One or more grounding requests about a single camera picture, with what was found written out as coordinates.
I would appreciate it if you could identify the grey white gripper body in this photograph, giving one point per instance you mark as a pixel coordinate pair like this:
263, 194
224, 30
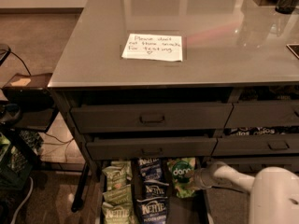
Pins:
204, 177

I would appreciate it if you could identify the green dang rice chip bag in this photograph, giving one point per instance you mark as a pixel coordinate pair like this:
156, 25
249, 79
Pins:
178, 169

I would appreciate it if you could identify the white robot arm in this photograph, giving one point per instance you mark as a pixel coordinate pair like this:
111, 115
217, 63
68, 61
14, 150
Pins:
273, 192

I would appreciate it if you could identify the bottom right dark drawer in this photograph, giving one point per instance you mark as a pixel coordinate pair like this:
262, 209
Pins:
256, 164

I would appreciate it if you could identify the dark drawer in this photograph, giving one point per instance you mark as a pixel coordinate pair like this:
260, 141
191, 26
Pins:
111, 149
257, 145
150, 117
264, 114
256, 164

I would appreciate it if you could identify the blue Kettle chip bag middle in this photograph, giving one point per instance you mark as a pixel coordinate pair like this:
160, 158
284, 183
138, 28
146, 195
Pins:
154, 188

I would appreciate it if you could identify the blue kettle chip bag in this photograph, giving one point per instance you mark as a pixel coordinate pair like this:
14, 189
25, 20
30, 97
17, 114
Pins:
154, 188
151, 169
153, 210

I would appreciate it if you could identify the blue Kettle chip bag back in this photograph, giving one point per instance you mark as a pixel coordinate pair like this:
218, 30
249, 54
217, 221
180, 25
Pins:
151, 169

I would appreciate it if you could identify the middle left dark drawer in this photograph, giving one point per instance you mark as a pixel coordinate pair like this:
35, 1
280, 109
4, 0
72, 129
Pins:
111, 149

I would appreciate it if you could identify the blue Kettle chip bag front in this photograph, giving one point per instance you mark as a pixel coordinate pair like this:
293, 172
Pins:
153, 210

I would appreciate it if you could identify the middle right dark drawer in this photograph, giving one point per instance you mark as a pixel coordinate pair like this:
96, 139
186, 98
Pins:
257, 145

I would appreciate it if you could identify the open bottom left drawer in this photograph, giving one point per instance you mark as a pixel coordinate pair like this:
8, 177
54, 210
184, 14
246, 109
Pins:
193, 210

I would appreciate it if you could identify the top right dark drawer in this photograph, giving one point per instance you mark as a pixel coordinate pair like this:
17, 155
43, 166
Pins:
264, 114

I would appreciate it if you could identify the green Kettle chip bag middle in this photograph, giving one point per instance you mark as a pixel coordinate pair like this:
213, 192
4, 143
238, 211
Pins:
118, 196

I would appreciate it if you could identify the green kettle chip bag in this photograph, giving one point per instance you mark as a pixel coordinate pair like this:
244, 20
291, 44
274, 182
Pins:
118, 174
118, 214
118, 196

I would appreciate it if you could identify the green Kettle chip bag back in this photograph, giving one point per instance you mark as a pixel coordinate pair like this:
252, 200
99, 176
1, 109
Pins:
118, 174

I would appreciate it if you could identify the dark snack bags in drawer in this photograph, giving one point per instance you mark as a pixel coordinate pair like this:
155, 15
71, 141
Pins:
262, 130

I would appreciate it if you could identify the green Kettle chip bag front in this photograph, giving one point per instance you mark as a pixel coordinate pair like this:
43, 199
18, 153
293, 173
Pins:
118, 214

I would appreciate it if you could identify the top left dark drawer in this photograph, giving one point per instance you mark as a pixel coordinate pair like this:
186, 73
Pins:
150, 117

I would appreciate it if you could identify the white handwritten paper note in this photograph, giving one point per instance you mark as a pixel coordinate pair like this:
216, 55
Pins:
154, 47

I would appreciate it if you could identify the dark crate with green items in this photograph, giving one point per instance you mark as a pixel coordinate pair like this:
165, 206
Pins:
14, 166

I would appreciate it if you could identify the dark side table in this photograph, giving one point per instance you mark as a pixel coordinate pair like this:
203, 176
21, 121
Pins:
32, 96

